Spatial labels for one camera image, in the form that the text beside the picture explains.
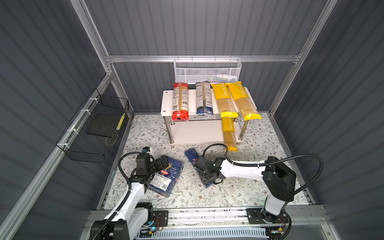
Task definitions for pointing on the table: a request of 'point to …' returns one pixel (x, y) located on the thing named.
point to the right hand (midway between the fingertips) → (205, 178)
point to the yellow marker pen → (121, 121)
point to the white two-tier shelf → (199, 129)
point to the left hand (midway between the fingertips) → (161, 159)
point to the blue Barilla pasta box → (164, 182)
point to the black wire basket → (89, 134)
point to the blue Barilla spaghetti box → (192, 154)
